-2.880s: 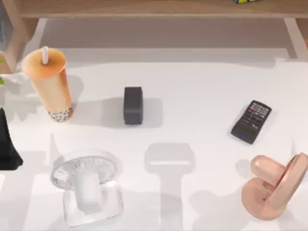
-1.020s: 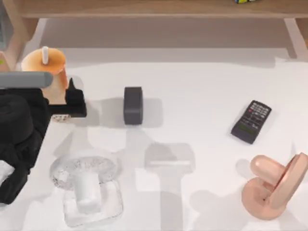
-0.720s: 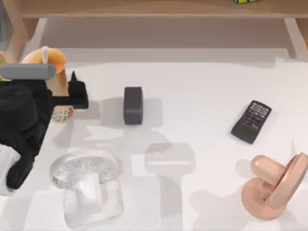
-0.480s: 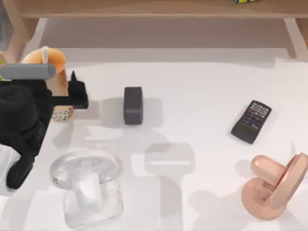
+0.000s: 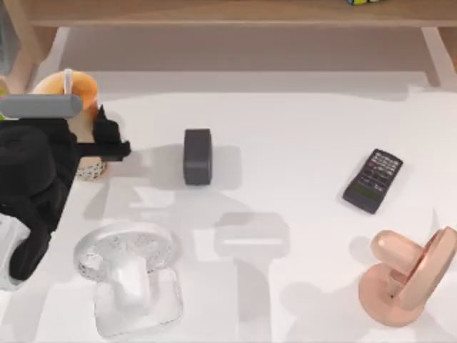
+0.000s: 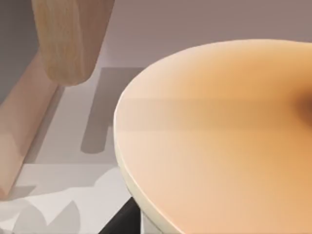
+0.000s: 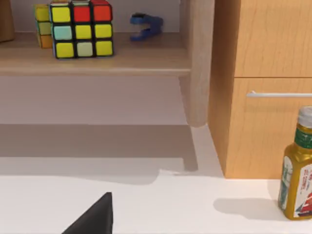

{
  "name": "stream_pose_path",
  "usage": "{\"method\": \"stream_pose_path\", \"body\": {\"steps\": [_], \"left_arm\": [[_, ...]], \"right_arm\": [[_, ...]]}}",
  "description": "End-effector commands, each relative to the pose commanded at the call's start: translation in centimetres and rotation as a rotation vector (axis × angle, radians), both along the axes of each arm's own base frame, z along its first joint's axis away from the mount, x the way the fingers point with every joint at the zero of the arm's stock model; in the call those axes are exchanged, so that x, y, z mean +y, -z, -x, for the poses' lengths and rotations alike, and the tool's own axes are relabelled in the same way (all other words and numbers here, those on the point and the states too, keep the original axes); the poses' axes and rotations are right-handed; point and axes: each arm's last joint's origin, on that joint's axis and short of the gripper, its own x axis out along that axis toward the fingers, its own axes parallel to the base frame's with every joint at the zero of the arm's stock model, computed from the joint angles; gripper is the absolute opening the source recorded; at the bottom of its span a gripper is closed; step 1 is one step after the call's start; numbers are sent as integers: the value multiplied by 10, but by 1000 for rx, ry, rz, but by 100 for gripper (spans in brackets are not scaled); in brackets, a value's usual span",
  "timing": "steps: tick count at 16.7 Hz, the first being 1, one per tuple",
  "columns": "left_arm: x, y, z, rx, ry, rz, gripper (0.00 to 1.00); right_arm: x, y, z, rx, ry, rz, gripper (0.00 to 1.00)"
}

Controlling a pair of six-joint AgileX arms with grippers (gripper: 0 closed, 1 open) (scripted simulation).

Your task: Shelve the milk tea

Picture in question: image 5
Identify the orange cup with patterned base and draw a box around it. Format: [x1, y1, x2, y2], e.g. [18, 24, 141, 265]
[31, 69, 110, 184]

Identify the pale grey rounded box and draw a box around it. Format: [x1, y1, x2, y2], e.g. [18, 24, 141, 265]
[0, 94, 84, 119]

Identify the dark grey box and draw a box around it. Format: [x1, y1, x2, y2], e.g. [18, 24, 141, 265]
[182, 128, 215, 187]

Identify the wooden shelf unit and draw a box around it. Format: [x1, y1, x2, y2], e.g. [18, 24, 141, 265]
[0, 0, 457, 94]

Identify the black remote control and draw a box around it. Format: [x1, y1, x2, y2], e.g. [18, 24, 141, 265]
[342, 147, 405, 216]

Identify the multicoloured puzzle cube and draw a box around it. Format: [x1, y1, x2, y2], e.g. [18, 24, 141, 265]
[343, 0, 389, 7]

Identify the pink desk fan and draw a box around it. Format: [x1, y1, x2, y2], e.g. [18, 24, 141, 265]
[358, 224, 457, 328]

